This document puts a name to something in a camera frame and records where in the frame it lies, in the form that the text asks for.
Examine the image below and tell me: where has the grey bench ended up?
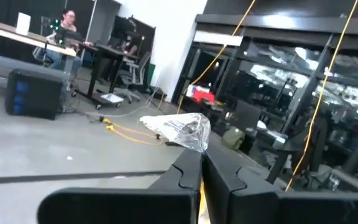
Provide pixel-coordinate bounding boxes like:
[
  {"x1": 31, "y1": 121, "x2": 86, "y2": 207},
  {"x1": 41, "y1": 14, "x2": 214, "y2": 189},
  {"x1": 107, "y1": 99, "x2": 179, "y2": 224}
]
[{"x1": 0, "y1": 51, "x2": 71, "y2": 82}]

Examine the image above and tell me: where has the grey office chair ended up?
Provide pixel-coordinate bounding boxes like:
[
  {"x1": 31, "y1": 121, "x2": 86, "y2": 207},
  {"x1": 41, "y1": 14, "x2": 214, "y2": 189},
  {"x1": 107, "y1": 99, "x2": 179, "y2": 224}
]
[{"x1": 113, "y1": 51, "x2": 152, "y2": 105}]

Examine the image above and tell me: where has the yellow floor extension cord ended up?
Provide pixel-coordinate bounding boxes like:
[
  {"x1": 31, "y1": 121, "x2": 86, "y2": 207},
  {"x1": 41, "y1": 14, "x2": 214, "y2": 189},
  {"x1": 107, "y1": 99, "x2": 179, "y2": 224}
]
[{"x1": 101, "y1": 117, "x2": 164, "y2": 146}]

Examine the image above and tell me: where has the black standing desk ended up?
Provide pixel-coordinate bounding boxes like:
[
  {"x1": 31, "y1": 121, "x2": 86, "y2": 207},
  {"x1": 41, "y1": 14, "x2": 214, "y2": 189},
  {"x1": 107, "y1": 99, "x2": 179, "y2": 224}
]
[{"x1": 76, "y1": 43, "x2": 142, "y2": 110}]

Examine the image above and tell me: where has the olive green bag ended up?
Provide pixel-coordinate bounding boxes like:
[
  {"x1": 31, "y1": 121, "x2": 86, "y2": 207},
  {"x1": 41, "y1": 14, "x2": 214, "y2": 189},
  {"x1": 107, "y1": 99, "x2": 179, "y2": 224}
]
[{"x1": 221, "y1": 126, "x2": 246, "y2": 151}]

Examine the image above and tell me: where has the black computer tower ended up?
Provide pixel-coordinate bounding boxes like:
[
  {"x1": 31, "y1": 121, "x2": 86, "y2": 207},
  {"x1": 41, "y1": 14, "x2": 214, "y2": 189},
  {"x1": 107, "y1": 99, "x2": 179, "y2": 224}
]
[{"x1": 4, "y1": 68, "x2": 65, "y2": 121}]

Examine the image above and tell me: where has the person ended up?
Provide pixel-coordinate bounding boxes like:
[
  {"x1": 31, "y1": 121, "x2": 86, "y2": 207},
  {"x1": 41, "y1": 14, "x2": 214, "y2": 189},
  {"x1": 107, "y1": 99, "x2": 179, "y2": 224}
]
[
  {"x1": 121, "y1": 18, "x2": 142, "y2": 60},
  {"x1": 44, "y1": 8, "x2": 94, "y2": 75}
]

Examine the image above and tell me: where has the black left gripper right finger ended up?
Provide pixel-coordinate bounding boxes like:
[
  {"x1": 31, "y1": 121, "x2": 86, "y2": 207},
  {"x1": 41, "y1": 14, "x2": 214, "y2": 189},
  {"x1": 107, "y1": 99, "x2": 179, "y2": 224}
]
[{"x1": 203, "y1": 148, "x2": 279, "y2": 224}]

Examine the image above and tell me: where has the white box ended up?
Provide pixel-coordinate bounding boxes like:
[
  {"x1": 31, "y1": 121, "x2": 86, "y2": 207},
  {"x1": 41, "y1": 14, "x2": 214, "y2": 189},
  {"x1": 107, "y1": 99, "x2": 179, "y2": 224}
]
[{"x1": 16, "y1": 12, "x2": 32, "y2": 35}]

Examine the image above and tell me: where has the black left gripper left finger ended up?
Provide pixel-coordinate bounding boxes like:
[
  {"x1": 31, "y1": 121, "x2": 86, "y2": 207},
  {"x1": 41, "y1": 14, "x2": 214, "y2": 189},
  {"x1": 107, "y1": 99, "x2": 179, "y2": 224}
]
[{"x1": 149, "y1": 149, "x2": 204, "y2": 224}]

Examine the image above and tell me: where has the red box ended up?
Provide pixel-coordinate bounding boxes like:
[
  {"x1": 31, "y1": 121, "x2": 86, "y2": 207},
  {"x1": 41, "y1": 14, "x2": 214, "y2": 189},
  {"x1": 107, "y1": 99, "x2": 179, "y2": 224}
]
[{"x1": 185, "y1": 84, "x2": 216, "y2": 105}]

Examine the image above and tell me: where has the yellow hanging cable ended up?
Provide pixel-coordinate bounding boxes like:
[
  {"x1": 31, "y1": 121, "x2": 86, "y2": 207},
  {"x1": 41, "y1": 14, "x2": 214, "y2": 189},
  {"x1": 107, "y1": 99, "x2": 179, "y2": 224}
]
[
  {"x1": 285, "y1": 0, "x2": 358, "y2": 192},
  {"x1": 176, "y1": 0, "x2": 257, "y2": 115}
]

